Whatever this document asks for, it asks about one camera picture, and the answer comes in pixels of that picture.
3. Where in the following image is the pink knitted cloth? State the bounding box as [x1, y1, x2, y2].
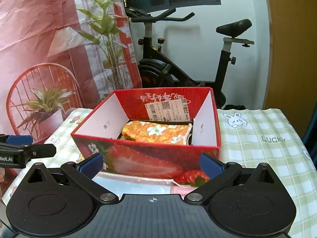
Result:
[92, 172, 196, 198]

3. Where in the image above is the black exercise bike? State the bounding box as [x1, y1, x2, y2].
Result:
[120, 0, 255, 110]

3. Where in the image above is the green plaid tablecloth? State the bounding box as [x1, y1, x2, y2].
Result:
[2, 108, 316, 237]

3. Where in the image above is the red printed backdrop curtain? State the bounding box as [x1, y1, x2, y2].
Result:
[1, 0, 141, 142]

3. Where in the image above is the red strawberry cardboard box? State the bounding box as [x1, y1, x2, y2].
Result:
[71, 87, 221, 186]

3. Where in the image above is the orange floral quilted cloth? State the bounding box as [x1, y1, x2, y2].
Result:
[121, 120, 192, 145]

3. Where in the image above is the wooden door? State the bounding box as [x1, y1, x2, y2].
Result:
[264, 0, 316, 137]

